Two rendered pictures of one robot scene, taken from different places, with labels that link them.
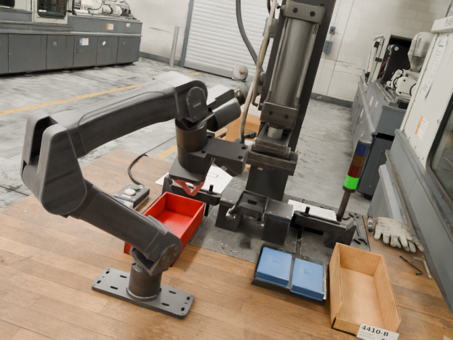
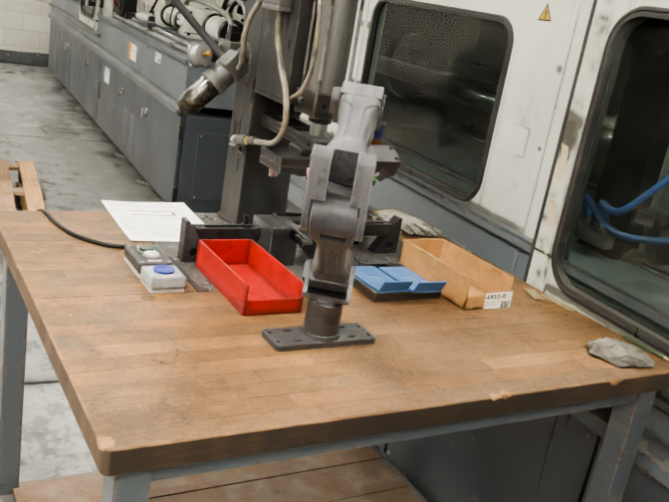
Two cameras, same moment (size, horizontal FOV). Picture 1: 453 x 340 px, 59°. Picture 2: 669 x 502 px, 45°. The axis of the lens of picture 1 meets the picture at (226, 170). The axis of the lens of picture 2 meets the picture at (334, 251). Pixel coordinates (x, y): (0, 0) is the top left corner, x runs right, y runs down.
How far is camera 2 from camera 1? 1.03 m
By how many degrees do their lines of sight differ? 39
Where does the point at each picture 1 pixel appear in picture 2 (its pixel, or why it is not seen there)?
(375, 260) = (439, 246)
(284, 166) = not seen: hidden behind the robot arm
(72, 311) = (297, 370)
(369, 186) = (192, 198)
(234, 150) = (386, 152)
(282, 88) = (333, 75)
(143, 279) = (335, 315)
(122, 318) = (336, 359)
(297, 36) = (345, 13)
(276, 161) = not seen: hidden behind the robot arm
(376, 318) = (479, 292)
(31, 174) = (331, 209)
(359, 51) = not seen: outside the picture
